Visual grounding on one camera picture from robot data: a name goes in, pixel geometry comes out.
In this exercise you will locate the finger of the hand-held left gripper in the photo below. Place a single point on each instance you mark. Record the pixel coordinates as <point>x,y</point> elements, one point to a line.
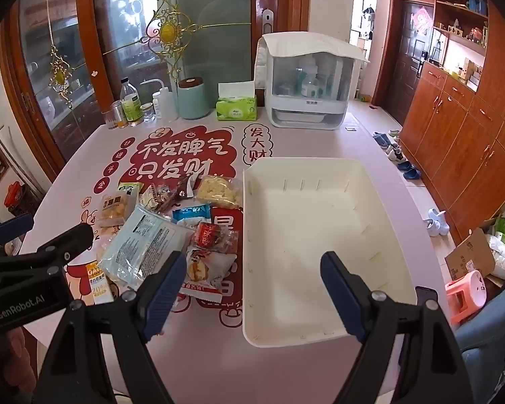
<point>73,237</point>
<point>10,225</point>

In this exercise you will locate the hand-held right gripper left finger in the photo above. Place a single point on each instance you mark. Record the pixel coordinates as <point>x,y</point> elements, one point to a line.
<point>168,294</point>

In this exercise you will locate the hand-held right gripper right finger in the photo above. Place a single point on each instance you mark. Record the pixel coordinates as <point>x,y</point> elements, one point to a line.
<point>341,298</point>

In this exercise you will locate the white bread packet red trim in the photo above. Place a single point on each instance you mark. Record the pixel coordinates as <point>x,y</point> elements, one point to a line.
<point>202,269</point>

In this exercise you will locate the tan egg yolk ball packet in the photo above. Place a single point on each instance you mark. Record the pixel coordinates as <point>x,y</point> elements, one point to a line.
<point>113,212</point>

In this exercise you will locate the orange white oat bar packet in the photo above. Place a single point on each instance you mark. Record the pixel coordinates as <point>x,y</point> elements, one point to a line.
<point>96,282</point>

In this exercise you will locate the clear plastic packet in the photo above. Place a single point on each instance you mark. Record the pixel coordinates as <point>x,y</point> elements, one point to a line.
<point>143,240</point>

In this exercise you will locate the white plastic bin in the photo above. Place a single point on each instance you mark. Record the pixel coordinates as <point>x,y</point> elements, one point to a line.
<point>303,235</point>

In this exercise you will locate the small green snack packet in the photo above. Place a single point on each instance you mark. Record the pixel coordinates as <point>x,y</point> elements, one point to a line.
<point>128,187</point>

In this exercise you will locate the blue white snack packet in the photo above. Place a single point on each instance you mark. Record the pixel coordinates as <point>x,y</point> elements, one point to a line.
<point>191,214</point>

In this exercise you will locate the cream beige snack packet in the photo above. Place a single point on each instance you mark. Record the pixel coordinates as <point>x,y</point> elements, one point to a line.
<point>148,197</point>

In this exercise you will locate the clear packet red candy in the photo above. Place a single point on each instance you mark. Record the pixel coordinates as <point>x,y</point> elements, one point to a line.
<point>206,235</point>

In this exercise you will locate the clear packet of nuts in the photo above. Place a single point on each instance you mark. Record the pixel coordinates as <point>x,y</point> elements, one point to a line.
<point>164,197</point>

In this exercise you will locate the dark brown wrapper packet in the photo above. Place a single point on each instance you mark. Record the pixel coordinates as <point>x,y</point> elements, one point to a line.
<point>185,188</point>

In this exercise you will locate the clear packet yellow puffs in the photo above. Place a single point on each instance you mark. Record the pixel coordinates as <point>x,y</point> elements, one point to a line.
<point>219,191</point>

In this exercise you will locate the white clog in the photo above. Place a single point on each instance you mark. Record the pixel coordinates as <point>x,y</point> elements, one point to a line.
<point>439,227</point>
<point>433,214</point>

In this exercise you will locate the pink plastic stool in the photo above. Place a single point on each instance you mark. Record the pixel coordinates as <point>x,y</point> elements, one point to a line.
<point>467,290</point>

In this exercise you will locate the metal can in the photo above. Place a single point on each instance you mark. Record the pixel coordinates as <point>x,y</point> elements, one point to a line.
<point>117,113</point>

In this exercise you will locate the cardboard box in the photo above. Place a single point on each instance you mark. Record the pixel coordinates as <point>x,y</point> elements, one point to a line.
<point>473,252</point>

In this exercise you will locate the clear bottle green label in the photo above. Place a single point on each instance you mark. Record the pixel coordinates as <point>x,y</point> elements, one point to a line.
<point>131,107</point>

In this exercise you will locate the small glass jar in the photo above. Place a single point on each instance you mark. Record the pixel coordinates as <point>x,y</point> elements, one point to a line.
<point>147,112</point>

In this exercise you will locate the small white bottle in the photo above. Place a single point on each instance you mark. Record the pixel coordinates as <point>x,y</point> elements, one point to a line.
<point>156,108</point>

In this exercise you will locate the person's leg in jeans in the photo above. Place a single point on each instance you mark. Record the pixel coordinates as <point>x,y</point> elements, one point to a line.
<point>488,345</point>

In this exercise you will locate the black white sneakers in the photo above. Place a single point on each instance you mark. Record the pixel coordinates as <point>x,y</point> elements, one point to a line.
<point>395,153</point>

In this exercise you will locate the white squeeze bottle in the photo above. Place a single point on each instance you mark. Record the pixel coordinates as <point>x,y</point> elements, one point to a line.
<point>166,105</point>

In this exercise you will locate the light blue slipper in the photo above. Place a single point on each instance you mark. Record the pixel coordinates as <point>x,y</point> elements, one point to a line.
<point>381,139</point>

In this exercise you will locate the white plastic bag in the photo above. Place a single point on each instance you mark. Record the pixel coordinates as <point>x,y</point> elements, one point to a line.
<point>503,256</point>

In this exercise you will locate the mint canister brown lid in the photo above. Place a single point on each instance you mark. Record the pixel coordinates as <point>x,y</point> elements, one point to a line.
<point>193,101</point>

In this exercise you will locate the white bottle storage box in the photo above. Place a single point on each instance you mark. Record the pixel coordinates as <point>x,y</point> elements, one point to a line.
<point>303,111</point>

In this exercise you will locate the green tissue box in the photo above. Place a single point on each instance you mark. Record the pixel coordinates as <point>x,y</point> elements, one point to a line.
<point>235,109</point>

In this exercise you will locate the wooden framed glass door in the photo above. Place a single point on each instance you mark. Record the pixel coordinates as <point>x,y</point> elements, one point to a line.
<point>67,29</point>

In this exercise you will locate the dark entrance door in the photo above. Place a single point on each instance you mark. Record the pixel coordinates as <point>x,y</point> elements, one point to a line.
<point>404,71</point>

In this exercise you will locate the frosted glass door gold ornament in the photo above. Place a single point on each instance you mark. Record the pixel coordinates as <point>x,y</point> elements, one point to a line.
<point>219,29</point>

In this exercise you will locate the red door decoration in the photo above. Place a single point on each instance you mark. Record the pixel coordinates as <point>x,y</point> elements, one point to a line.
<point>423,19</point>

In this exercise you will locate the wooden wall cabinet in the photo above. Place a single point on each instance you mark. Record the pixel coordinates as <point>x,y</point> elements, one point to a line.
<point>454,134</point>

